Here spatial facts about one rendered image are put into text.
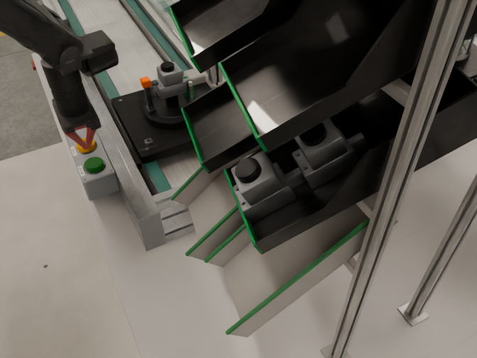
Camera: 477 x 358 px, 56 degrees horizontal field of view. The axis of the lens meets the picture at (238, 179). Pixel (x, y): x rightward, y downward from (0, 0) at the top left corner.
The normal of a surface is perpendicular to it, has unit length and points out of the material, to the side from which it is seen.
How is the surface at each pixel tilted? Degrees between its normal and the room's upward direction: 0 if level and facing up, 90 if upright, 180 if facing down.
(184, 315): 0
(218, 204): 45
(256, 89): 25
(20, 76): 0
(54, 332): 0
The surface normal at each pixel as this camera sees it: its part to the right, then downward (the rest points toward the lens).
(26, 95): -0.01, -0.70
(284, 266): -0.68, -0.34
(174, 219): 0.45, 0.64
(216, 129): -0.41, -0.54
